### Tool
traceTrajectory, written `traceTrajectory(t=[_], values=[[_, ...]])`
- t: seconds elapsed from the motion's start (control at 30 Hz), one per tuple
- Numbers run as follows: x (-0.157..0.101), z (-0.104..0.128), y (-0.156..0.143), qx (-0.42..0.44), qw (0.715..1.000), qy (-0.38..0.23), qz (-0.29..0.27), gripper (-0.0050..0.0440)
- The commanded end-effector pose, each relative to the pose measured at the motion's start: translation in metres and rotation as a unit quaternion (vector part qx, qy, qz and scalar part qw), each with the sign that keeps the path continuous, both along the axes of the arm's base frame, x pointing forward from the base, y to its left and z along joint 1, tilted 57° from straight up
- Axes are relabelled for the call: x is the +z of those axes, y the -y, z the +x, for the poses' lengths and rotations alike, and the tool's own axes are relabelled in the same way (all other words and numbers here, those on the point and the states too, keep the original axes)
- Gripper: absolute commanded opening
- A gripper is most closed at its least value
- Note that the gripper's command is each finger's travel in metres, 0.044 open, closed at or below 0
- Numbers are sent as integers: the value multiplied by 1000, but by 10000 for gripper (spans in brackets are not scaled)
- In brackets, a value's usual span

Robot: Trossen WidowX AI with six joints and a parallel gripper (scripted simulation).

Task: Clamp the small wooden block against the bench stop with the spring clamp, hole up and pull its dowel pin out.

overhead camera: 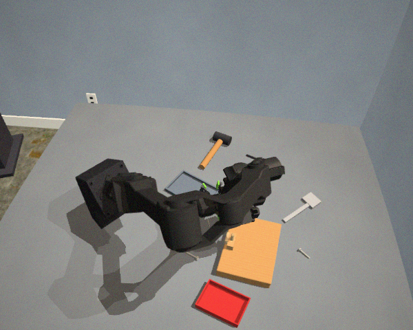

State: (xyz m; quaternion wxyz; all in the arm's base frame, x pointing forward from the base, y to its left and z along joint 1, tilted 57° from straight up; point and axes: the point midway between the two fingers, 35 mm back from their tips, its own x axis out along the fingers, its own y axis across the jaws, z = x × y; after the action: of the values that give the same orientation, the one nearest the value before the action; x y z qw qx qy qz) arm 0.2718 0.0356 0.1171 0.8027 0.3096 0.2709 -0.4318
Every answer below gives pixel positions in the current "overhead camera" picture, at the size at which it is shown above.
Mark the light wooden board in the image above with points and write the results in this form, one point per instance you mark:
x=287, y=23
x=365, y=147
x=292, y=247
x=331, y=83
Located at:
x=253, y=257

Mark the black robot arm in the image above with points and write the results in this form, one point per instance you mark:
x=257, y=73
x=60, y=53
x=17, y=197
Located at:
x=178, y=216

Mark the red shallow tray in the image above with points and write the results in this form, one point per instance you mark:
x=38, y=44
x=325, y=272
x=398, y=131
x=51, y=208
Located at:
x=222, y=302

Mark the mallet with wooden handle and black head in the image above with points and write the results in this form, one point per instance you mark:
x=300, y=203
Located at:
x=220, y=139

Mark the black and green spring clamp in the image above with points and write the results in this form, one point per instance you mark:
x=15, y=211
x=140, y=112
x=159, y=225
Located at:
x=203, y=187

